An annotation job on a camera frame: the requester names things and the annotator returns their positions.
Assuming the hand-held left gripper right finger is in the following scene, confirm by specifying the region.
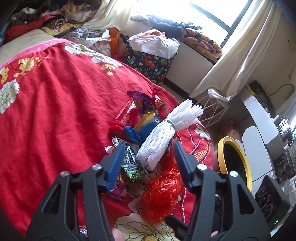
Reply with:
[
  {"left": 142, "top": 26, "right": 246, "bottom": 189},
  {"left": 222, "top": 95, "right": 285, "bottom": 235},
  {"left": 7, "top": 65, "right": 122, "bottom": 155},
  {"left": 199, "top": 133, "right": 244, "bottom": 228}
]
[{"left": 173, "top": 141, "right": 272, "bottom": 241}]

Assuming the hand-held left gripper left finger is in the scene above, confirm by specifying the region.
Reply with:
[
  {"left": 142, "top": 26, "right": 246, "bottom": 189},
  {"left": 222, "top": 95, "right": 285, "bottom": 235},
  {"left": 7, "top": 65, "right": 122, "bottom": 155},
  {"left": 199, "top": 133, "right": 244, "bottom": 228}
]
[{"left": 25, "top": 142, "right": 126, "bottom": 241}]

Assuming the white foam net bundle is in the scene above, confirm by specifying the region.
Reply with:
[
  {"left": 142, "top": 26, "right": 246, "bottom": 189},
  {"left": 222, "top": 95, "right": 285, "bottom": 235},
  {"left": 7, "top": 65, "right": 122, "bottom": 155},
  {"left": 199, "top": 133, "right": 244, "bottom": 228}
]
[{"left": 136, "top": 99, "right": 204, "bottom": 172}]

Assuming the red plastic bag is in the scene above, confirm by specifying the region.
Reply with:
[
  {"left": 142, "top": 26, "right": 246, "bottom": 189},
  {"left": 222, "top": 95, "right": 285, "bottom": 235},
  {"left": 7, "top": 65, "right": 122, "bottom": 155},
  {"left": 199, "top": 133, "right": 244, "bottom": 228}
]
[{"left": 139, "top": 158, "right": 185, "bottom": 223}]

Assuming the yellow rimmed black trash bin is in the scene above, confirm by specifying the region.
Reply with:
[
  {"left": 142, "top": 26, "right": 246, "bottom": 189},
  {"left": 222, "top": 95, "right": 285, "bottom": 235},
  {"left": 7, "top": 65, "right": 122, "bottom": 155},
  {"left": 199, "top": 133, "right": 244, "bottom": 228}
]
[{"left": 216, "top": 136, "right": 252, "bottom": 193}]

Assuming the person's left hand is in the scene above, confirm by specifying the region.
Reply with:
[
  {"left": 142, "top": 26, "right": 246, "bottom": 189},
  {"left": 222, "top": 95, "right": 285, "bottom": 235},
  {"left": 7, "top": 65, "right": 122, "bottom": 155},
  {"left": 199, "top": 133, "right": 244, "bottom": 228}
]
[{"left": 113, "top": 228, "right": 124, "bottom": 241}]

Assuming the green pea snack packet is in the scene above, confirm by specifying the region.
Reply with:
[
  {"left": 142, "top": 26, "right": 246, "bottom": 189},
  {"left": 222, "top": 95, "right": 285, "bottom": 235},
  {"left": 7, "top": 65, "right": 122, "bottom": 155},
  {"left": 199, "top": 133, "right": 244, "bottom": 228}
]
[{"left": 120, "top": 144, "right": 146, "bottom": 183}]

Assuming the silver foil wrapper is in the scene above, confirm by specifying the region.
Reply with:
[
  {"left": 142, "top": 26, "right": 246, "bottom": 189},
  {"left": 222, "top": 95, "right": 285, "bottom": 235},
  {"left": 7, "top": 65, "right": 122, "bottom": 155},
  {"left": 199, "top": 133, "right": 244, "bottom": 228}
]
[{"left": 104, "top": 137, "right": 125, "bottom": 158}]

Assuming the purple foil wrapper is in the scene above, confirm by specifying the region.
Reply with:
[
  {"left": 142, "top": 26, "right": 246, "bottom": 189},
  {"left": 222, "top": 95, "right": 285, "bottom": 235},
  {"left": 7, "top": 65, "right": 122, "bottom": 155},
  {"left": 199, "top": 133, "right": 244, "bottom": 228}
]
[{"left": 109, "top": 181, "right": 130, "bottom": 200}]

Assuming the blue plastic bag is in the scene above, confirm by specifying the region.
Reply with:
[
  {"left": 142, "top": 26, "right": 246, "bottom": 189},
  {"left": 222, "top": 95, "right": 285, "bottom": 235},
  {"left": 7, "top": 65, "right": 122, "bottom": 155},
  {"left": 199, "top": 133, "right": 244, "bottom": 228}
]
[{"left": 124, "top": 120, "right": 160, "bottom": 145}]

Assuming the clear cosmetics organizer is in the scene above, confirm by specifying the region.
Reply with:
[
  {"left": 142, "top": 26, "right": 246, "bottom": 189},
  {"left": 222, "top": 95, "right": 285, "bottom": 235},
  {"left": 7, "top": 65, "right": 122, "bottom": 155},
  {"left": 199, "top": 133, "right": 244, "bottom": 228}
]
[{"left": 270, "top": 111, "right": 296, "bottom": 183}]

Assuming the red transparent plastic cup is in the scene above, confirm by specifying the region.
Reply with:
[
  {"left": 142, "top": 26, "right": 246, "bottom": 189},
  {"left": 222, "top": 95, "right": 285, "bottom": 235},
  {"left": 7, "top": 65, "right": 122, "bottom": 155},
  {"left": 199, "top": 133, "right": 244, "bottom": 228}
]
[{"left": 110, "top": 101, "right": 139, "bottom": 139}]

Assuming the pink printed box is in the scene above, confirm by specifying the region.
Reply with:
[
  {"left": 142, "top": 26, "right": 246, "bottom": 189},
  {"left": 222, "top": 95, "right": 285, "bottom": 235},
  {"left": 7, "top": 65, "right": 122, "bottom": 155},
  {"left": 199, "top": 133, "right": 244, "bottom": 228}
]
[{"left": 222, "top": 125, "right": 242, "bottom": 144}]

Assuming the purple snack wrapper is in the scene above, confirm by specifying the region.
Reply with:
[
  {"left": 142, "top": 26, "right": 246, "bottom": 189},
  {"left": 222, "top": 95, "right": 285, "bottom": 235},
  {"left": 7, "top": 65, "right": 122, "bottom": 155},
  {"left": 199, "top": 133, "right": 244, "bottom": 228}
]
[{"left": 128, "top": 90, "right": 158, "bottom": 114}]

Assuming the red floral blanket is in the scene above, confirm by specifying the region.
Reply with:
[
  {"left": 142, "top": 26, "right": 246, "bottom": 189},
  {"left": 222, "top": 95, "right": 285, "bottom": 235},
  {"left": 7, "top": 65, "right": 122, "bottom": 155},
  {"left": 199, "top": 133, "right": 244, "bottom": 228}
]
[{"left": 0, "top": 39, "right": 212, "bottom": 241}]

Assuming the arched desk mirror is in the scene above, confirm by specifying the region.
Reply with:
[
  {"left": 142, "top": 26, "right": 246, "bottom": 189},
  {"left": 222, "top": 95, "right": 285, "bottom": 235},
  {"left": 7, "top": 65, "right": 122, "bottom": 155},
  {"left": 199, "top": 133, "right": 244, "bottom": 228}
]
[{"left": 277, "top": 90, "right": 296, "bottom": 121}]

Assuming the dark bag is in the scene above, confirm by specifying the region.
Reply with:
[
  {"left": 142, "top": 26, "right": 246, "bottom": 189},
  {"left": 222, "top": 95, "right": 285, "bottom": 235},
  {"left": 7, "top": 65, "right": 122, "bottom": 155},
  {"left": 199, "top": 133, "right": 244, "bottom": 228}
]
[{"left": 245, "top": 81, "right": 275, "bottom": 112}]

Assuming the dinosaur print fabric basket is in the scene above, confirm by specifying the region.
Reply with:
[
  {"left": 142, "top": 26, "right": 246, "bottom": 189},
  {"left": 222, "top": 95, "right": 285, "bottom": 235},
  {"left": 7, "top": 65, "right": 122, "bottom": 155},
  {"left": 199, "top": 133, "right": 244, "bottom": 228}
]
[{"left": 124, "top": 42, "right": 176, "bottom": 86}]

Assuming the floral tote bag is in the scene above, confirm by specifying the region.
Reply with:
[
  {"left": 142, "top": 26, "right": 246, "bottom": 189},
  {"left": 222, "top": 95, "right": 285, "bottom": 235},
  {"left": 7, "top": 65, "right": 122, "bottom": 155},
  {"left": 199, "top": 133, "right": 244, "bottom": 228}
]
[{"left": 89, "top": 38, "right": 111, "bottom": 57}]

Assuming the orange patterned quilt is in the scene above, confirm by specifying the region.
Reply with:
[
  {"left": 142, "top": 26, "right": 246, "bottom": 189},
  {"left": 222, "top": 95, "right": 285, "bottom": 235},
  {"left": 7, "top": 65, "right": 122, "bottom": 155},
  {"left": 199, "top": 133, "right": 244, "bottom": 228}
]
[{"left": 181, "top": 27, "right": 222, "bottom": 62}]

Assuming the white plastic bag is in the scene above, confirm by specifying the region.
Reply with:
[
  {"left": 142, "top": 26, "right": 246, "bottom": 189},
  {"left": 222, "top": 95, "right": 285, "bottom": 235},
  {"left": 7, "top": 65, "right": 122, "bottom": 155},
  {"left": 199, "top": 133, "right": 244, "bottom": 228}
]
[{"left": 128, "top": 32, "right": 180, "bottom": 58}]

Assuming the orange bag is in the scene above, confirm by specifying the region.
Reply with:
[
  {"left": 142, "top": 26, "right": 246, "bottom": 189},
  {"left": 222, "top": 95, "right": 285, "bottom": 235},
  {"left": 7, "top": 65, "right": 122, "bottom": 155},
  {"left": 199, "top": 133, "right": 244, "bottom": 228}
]
[{"left": 109, "top": 27, "right": 121, "bottom": 57}]

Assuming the cream curtain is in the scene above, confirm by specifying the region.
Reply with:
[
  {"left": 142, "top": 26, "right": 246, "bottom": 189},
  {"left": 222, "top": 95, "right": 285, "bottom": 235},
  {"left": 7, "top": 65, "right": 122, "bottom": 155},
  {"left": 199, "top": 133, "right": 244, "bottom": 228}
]
[
  {"left": 82, "top": 0, "right": 137, "bottom": 32},
  {"left": 190, "top": 0, "right": 281, "bottom": 100}
]

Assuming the pale purple cloth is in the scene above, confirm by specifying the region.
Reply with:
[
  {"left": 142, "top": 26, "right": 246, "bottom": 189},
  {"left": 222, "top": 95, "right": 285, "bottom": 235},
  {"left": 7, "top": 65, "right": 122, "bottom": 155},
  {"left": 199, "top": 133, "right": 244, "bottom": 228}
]
[{"left": 57, "top": 28, "right": 110, "bottom": 47}]

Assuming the dark blue jacket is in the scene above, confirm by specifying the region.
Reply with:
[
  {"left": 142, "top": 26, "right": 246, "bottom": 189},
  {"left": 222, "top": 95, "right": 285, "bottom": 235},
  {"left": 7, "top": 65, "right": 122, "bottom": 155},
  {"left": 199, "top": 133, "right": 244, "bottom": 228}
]
[{"left": 146, "top": 14, "right": 201, "bottom": 39}]

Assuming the window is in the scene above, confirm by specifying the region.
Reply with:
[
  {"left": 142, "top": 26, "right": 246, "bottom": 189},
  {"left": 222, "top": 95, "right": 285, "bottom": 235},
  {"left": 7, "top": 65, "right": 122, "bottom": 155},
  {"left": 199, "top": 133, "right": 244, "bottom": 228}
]
[{"left": 129, "top": 0, "right": 253, "bottom": 47}]

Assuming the beige bed sheet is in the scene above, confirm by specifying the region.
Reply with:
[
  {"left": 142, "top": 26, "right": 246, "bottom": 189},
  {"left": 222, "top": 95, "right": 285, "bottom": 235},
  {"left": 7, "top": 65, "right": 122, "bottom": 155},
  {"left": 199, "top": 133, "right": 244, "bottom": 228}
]
[{"left": 0, "top": 29, "right": 58, "bottom": 67}]

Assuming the pile of clothes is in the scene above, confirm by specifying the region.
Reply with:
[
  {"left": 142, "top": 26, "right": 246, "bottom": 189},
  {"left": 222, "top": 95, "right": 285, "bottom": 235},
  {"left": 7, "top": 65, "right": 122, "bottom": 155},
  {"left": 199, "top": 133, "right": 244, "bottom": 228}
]
[{"left": 2, "top": 0, "right": 102, "bottom": 40}]

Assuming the white wire basket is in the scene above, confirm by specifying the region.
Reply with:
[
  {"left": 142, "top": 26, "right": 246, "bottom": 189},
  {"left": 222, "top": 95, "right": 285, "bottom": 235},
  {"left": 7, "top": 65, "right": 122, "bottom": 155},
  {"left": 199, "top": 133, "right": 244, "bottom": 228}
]
[{"left": 196, "top": 88, "right": 234, "bottom": 128}]

